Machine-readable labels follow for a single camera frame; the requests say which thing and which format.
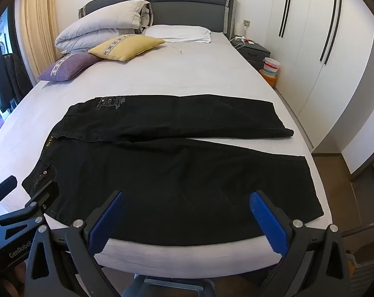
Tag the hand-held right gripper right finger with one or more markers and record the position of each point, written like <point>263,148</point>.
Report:
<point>267,222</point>

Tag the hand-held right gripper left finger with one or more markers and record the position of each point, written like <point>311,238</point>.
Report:
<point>108,219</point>

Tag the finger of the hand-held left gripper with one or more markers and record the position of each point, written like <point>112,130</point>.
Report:
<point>47,193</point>
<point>6,185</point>

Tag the black pants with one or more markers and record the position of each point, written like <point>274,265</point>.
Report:
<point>174,176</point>

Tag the dark hanging jackets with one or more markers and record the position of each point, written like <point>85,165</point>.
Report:
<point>7,80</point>

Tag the grey plastic basket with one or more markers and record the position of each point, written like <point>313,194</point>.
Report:
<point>366,269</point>

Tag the purple cushion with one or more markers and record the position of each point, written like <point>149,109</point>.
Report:
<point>69,66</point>

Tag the white wardrobe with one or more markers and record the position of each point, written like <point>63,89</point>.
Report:
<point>314,83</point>

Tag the striped plastic bucket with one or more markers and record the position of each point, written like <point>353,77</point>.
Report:
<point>271,66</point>

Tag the beige curtain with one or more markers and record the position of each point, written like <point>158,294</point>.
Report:
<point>38,31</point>

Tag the yellow cushion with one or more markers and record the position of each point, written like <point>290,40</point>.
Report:
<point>128,48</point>

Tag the bed with white sheet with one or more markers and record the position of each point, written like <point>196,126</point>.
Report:
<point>190,74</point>

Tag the dark grey nightstand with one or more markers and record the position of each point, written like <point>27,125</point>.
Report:
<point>255,52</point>

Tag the white pillow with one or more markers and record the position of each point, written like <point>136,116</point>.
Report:
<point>103,21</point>
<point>177,32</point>

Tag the grey padded headboard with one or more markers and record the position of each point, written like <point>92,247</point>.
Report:
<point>187,6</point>

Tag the wall socket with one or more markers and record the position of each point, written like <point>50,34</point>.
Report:
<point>246,23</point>

